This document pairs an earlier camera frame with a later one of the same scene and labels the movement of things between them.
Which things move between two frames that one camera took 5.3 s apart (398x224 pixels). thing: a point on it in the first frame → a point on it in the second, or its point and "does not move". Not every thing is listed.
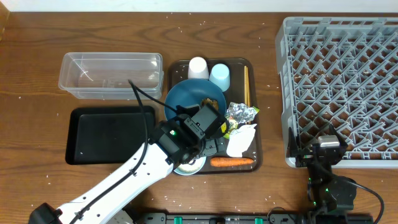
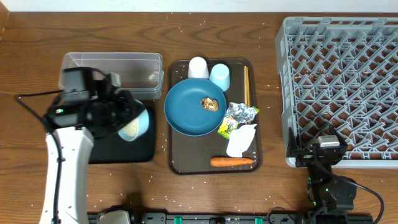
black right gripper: x=305 y=156 does not move
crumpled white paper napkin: x=239 y=139 does not move
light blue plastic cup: x=220 y=75 does not move
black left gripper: x=221 y=146 → x=130 y=111
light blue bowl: x=193 y=167 → x=143 y=121
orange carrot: x=226 y=161 does not move
